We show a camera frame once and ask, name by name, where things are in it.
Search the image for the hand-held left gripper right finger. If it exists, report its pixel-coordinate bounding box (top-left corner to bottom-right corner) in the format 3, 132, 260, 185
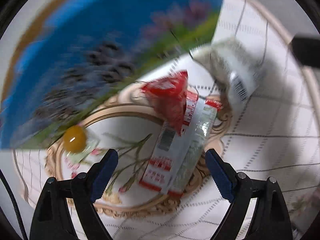
205, 149, 293, 240

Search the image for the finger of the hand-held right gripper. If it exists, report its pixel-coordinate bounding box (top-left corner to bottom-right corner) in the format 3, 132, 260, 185
291, 34, 320, 68

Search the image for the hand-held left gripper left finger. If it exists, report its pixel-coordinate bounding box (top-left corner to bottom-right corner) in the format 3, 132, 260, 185
29, 149, 119, 240

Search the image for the orange round candy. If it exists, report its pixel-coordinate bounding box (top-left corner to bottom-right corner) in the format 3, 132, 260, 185
62, 125, 100, 157

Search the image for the clear red-ended snack packet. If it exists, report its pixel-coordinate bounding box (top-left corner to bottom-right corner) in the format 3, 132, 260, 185
139, 91, 223, 197

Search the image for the grey white snack packet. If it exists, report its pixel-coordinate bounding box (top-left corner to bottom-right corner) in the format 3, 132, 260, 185
190, 37, 265, 103

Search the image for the red triangular snack packet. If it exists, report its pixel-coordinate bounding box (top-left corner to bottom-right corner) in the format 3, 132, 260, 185
141, 70, 189, 137

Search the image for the blue printed cardboard box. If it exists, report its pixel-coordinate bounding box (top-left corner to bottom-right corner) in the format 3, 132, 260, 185
0, 0, 228, 149

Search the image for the white diamond-pattern blanket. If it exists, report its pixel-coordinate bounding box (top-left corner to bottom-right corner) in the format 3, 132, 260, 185
12, 0, 320, 240

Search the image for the black cable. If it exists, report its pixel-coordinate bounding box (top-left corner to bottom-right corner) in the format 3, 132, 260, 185
0, 171, 28, 240

